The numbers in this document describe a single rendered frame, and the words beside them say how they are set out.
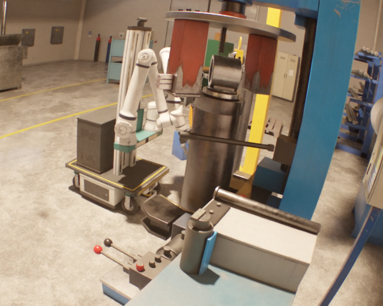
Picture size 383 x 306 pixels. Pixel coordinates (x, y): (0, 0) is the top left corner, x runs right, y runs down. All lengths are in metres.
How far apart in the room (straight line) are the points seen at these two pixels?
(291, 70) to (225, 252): 10.66
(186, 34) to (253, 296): 0.93
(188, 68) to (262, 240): 0.68
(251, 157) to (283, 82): 7.61
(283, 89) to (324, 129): 10.35
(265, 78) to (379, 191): 0.76
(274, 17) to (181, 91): 2.82
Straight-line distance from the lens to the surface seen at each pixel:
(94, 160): 3.05
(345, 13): 1.16
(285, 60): 11.44
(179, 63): 1.17
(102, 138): 2.93
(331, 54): 1.13
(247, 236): 0.92
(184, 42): 1.16
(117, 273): 2.17
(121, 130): 2.47
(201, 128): 1.29
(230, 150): 1.33
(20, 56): 9.12
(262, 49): 1.38
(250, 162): 4.12
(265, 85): 1.42
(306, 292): 2.61
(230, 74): 1.26
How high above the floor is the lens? 1.71
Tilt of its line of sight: 22 degrees down
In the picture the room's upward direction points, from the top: 8 degrees clockwise
